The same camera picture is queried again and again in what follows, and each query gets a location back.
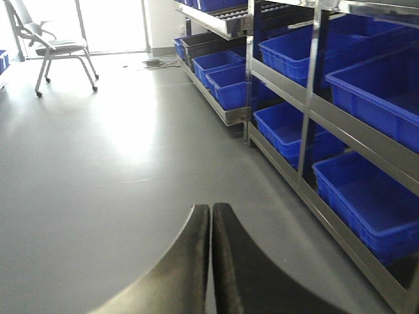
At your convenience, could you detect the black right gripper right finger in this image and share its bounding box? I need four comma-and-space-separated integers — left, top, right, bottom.
211, 203, 343, 313

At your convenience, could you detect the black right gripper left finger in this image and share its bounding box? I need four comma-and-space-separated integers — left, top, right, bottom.
91, 205, 210, 313

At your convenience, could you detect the blue bin bottom near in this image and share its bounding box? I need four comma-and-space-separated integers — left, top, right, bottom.
312, 151, 418, 265

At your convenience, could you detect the blue bin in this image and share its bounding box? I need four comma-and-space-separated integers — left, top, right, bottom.
259, 14, 415, 86
253, 102, 345, 169
325, 46, 418, 152
312, 151, 418, 265

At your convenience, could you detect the blue bin bottom far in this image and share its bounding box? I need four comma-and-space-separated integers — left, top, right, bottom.
253, 102, 345, 169

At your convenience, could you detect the blue bin far rack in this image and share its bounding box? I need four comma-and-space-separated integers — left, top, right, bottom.
205, 63, 279, 111

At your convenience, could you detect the blue bin middle near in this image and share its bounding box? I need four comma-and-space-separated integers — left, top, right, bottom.
325, 46, 418, 152

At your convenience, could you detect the black plastic bin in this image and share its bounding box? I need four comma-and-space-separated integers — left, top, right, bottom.
175, 32, 240, 72

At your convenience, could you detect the blue bin middle far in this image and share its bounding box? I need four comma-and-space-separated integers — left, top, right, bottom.
259, 14, 415, 86

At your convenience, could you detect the steel shelving rack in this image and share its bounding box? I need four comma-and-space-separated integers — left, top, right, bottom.
174, 1, 418, 313

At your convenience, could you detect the gray office chair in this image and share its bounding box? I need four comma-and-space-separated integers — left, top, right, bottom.
5, 1, 99, 98

